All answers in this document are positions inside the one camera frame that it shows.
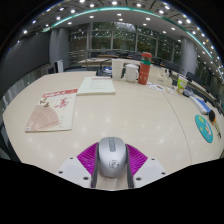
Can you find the white booklet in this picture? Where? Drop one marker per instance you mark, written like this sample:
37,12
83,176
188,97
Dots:
96,86

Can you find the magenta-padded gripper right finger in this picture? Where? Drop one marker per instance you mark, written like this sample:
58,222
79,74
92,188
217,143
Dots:
136,160

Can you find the tall white cup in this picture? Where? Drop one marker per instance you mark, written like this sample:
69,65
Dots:
117,69

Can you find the ceiling lights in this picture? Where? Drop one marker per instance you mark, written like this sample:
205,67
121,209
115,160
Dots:
114,3

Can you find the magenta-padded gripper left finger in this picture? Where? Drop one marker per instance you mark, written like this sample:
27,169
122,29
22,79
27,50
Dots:
87,158

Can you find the silver computer mouse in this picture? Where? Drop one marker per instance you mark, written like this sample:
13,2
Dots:
112,156

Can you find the orange-red drink bottle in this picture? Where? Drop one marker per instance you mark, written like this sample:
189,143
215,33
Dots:
144,70

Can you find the colourful leaflet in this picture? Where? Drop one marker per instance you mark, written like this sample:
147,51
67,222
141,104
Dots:
160,88

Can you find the white mug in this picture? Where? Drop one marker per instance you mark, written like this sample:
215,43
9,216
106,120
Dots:
131,73

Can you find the round teal mouse pad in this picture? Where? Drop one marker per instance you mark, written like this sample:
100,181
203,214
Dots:
204,129

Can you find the dark office chairs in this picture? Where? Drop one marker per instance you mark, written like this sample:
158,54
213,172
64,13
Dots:
171,66

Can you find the paper cup with green print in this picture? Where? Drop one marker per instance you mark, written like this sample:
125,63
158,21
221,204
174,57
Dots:
181,85

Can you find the magazine with red print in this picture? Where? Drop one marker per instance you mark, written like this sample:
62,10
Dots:
53,111

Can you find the pale cardboard box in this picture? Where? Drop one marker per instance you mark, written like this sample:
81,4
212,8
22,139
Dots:
161,76

